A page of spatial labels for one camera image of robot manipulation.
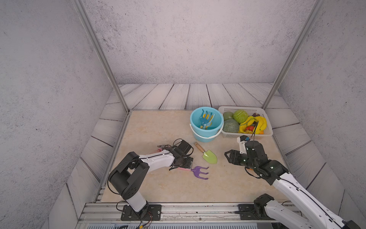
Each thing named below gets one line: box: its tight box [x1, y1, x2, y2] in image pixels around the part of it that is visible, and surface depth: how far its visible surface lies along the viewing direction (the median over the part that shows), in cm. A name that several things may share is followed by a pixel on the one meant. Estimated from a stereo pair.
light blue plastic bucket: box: [189, 106, 225, 143], surface depth 95 cm
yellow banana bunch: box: [239, 115, 268, 135], surface depth 101 cm
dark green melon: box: [223, 118, 240, 134], surface depth 98 cm
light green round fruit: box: [223, 111, 234, 121], surface depth 106 cm
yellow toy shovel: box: [208, 113, 215, 126], surface depth 101 cm
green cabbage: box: [233, 109, 249, 125], surface depth 101 cm
